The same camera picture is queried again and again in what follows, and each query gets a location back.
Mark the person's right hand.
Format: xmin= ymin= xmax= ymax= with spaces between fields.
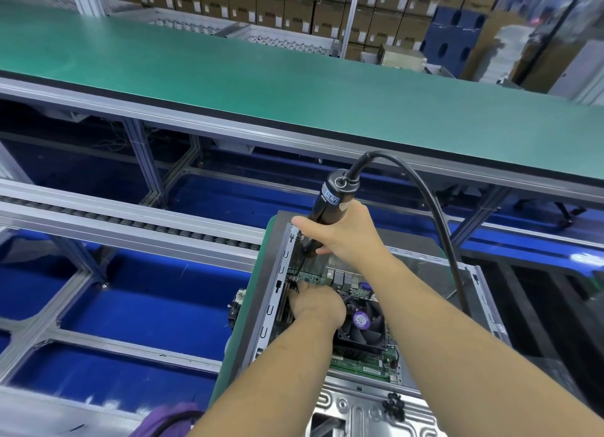
xmin=291 ymin=199 xmax=396 ymax=277

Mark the grey metal computer case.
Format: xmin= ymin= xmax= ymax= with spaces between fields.
xmin=210 ymin=210 xmax=515 ymax=437

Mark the green conveyor belt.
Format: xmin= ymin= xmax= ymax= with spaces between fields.
xmin=0 ymin=0 xmax=604 ymax=183

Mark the black CPU cooler fan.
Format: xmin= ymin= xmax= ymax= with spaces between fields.
xmin=338 ymin=295 xmax=388 ymax=350

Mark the green motherboard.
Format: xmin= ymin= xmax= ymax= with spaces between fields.
xmin=283 ymin=253 xmax=402 ymax=384

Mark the stack of cardboard boxes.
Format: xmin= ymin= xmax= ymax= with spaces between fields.
xmin=104 ymin=0 xmax=473 ymax=56

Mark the grey roller conveyor rail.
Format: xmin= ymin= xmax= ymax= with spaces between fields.
xmin=0 ymin=385 xmax=143 ymax=437

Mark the person's right forearm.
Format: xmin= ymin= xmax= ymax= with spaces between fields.
xmin=363 ymin=257 xmax=604 ymax=437

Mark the person's left forearm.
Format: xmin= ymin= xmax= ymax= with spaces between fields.
xmin=189 ymin=323 xmax=341 ymax=437

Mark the black electric screwdriver with cable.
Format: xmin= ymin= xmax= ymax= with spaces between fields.
xmin=347 ymin=151 xmax=473 ymax=320

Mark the person's left hand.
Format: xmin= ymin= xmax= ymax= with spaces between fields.
xmin=288 ymin=281 xmax=347 ymax=334

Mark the grey flat metal rail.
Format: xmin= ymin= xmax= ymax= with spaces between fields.
xmin=0 ymin=178 xmax=267 ymax=273

